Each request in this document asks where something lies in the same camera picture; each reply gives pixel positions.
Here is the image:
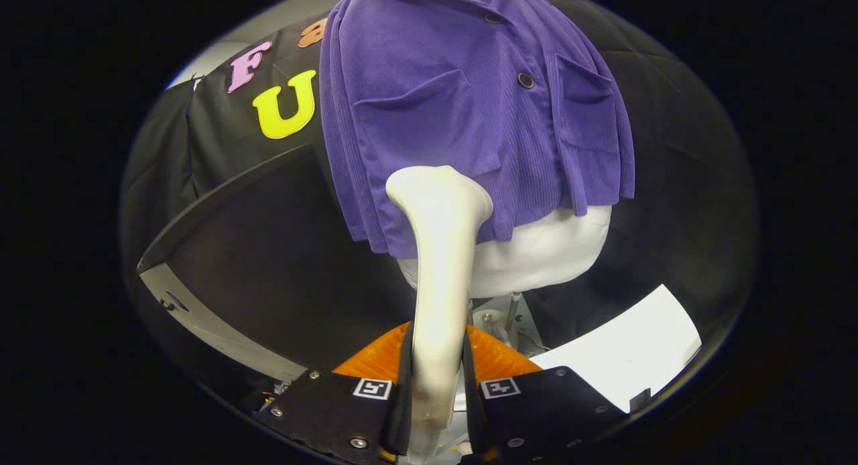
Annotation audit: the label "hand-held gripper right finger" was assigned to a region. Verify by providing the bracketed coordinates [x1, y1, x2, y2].
[463, 323, 631, 465]

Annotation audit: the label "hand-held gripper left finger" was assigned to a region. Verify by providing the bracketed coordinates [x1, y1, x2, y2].
[258, 321, 415, 465]

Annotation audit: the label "white garment steamer head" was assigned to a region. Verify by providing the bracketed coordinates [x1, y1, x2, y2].
[385, 165, 495, 463]

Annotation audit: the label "purple corduroy jacket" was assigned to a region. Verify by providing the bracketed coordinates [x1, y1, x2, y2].
[319, 0, 636, 259]

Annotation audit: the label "white flat sheet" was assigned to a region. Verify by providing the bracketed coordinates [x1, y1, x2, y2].
[530, 284, 702, 413]

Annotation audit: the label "white mannequin torso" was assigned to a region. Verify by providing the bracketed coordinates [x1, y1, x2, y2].
[397, 0, 613, 300]

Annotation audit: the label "grey cabinet with dark top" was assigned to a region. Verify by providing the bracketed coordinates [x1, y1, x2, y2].
[137, 143, 418, 387]

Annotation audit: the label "black backdrop cloth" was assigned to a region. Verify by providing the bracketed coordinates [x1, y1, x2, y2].
[121, 0, 759, 385]

